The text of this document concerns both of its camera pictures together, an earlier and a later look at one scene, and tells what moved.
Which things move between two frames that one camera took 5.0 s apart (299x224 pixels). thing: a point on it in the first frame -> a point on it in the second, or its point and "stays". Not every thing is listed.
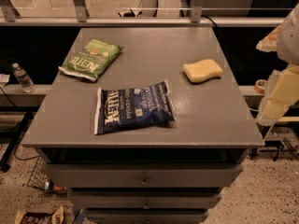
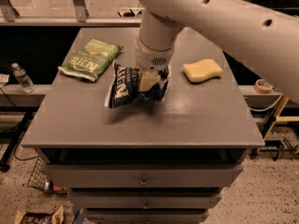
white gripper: (290, 39) -> (151, 59)
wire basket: (39, 175) stays
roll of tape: (260, 86) stays
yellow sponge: (202, 70) stays
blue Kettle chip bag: (122, 108) -> (124, 88)
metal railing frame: (9, 17) stays
